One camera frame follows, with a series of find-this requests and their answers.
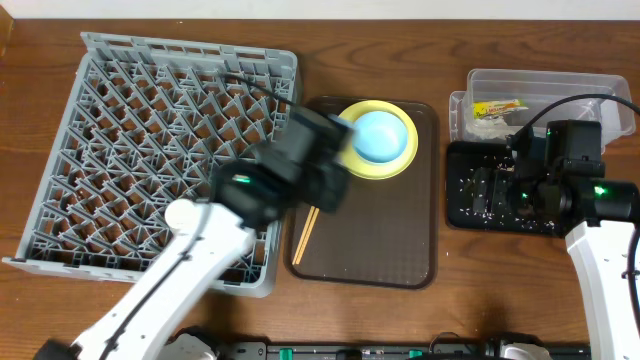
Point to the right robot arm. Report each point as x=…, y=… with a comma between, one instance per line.
x=598, y=219

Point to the dark brown serving tray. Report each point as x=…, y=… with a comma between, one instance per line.
x=385, y=232

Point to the rice and food scraps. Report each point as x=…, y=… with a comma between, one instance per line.
x=480, y=200

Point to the white small cup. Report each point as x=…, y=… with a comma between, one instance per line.
x=184, y=214

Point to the grey dishwasher rack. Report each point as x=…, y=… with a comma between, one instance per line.
x=147, y=122

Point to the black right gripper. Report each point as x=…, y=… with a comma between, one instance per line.
x=493, y=190

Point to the light blue bowl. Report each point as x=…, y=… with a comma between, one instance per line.
x=380, y=137

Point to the yellow plate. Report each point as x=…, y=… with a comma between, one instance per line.
x=373, y=171

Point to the black waste tray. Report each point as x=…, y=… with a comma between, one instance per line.
x=465, y=175

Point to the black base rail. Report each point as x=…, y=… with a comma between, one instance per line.
x=194, y=344

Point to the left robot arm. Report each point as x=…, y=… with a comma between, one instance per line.
x=244, y=197

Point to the crumpled white tissue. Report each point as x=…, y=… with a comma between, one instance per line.
x=492, y=128

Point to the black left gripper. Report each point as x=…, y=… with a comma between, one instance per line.
x=326, y=151

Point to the green snack wrapper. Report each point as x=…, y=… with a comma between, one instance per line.
x=497, y=108

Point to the wooden chopstick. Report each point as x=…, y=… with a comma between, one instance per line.
x=307, y=235
x=302, y=235

